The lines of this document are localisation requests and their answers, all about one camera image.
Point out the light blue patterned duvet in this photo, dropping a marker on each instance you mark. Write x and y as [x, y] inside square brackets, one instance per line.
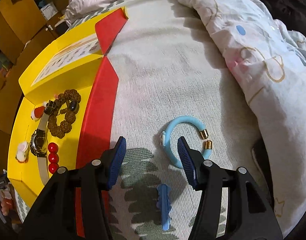
[269, 63]

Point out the yellow cardboard box with lid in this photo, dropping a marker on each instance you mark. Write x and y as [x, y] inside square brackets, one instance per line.
[75, 72]

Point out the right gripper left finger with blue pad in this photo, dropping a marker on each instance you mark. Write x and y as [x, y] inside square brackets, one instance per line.
[53, 216]

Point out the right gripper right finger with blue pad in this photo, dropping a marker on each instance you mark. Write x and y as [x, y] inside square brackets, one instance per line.
[249, 216]

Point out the wrist watch with strap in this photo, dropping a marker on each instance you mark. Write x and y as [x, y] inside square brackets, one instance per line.
[39, 142]

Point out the white plush bunny with carrot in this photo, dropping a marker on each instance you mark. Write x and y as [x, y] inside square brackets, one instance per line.
[22, 152]

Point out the red santa hat clip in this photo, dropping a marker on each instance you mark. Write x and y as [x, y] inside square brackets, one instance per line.
[37, 112]

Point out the leaf patterned bed blanket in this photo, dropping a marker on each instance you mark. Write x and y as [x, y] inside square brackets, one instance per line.
[168, 66]

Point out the person's hand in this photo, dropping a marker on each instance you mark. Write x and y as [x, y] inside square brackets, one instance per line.
[6, 206]

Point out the blue plastic hair clip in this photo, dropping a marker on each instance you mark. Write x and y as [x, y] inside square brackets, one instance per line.
[164, 205]

